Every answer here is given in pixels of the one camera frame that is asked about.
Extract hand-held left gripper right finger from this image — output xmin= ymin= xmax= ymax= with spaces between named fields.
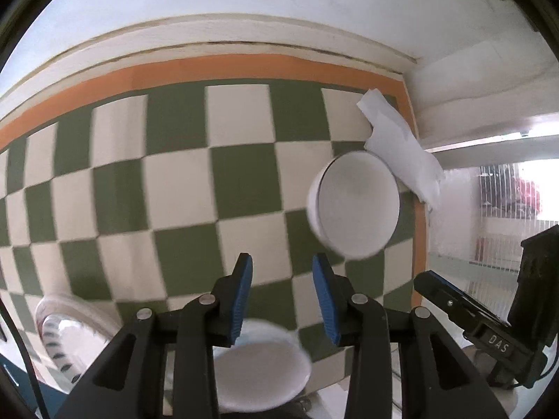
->
xmin=312 ymin=253 xmax=503 ymax=419

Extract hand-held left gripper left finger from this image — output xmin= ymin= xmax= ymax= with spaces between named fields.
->
xmin=55 ymin=253 xmax=253 ymax=419

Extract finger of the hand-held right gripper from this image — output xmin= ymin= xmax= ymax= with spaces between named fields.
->
xmin=511 ymin=225 xmax=559 ymax=346
xmin=414 ymin=271 xmax=511 ymax=335

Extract white floral bowl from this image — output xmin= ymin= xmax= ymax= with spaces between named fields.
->
xmin=212 ymin=318 xmax=313 ymax=413

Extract white dark-rimmed bowl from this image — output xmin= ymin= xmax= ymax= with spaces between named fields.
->
xmin=307 ymin=150 xmax=401 ymax=259

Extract white grey floral plate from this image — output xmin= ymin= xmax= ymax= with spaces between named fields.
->
xmin=34 ymin=293 xmax=126 ymax=385

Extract white blue striped plate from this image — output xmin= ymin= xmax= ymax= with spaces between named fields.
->
xmin=41 ymin=316 xmax=112 ymax=392

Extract green white checkered cloth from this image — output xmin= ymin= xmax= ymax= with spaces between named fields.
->
xmin=0 ymin=52 xmax=428 ymax=402

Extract white tissue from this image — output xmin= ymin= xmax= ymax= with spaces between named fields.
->
xmin=356 ymin=88 xmax=446 ymax=212

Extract blue cabinet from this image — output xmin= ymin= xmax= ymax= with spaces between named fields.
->
xmin=0 ymin=349 xmax=68 ymax=419

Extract black cable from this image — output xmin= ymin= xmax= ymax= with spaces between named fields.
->
xmin=0 ymin=299 xmax=46 ymax=419

